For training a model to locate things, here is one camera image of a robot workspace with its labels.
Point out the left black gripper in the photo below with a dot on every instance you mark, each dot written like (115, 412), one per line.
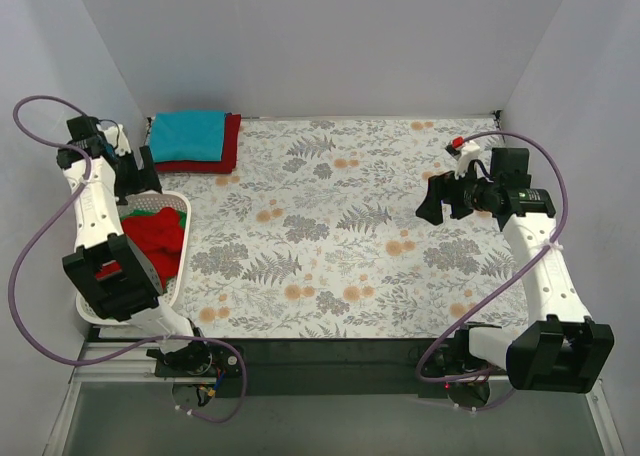
(133, 174)

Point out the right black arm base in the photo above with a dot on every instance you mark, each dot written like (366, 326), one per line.
(467, 377)

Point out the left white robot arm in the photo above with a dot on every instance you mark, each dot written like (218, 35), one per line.
(130, 242)

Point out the green t-shirt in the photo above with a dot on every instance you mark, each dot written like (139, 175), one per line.
(166, 216)

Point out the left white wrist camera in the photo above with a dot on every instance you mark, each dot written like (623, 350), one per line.
(116, 137)

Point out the folded dark red t-shirt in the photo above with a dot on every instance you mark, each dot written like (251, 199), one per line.
(228, 161)

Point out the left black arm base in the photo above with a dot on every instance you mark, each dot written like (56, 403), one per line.
(208, 365)

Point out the folded teal t-shirt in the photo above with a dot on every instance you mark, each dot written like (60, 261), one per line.
(192, 135)

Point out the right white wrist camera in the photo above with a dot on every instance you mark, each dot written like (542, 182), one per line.
(464, 152)

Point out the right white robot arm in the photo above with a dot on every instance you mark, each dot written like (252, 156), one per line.
(562, 349)

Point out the aluminium rail frame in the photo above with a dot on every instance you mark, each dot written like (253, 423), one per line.
(318, 397)

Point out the white plastic laundry basket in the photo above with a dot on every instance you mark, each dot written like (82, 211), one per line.
(153, 201)

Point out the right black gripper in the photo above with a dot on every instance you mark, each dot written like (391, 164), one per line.
(451, 196)

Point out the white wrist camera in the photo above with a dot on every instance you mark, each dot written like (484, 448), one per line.
(116, 137)
(464, 152)

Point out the floral patterned table mat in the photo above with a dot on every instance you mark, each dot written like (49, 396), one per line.
(315, 235)

